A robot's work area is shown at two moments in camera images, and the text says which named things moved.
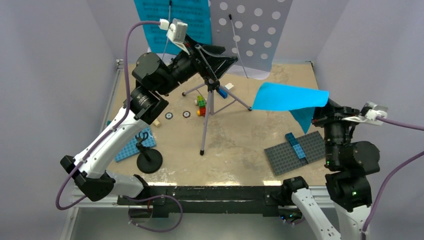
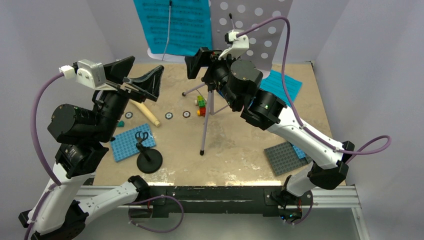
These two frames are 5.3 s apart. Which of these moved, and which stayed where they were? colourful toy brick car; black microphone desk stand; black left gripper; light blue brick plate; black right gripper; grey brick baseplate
Moved: black left gripper; black right gripper
Stayed: black microphone desk stand; grey brick baseplate; colourful toy brick car; light blue brick plate
